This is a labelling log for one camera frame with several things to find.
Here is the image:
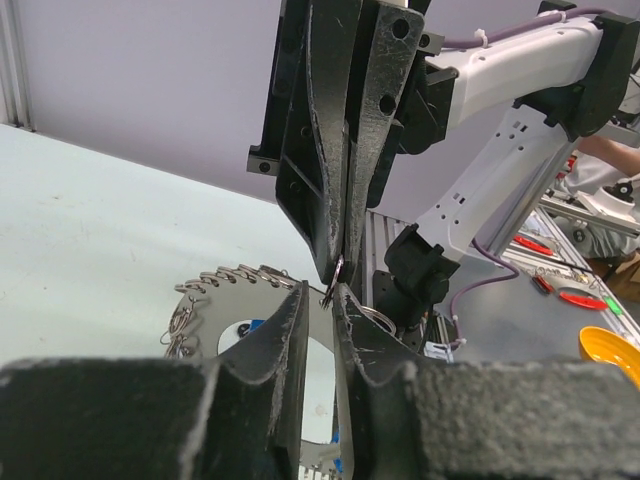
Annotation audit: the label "person in background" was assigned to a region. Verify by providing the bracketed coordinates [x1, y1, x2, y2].
[564, 49, 640, 301]

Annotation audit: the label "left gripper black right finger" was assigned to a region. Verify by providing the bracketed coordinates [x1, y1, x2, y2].
[333, 284, 639, 479]

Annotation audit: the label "silver disc keyring organiser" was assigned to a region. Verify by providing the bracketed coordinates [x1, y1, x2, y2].
[160, 265, 342, 479]

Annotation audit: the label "white device on bench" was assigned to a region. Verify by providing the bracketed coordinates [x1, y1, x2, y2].
[577, 180, 635, 222]

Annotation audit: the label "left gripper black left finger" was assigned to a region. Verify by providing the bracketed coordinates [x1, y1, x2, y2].
[1, 283, 310, 479]

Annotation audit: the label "red tool handles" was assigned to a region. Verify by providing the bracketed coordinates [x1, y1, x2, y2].
[512, 233, 608, 311]

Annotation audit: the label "blue tag with silver key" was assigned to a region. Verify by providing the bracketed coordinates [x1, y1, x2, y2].
[236, 319, 265, 339]

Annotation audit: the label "aluminium frame left post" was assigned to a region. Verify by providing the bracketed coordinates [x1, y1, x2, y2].
[1, 0, 35, 132]

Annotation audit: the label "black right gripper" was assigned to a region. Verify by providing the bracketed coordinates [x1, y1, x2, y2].
[248, 1, 444, 285]

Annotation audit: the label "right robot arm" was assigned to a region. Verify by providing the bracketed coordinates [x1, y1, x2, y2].
[247, 1, 639, 340]

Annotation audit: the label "yellow bowl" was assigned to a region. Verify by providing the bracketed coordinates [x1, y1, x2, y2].
[579, 326, 640, 387]

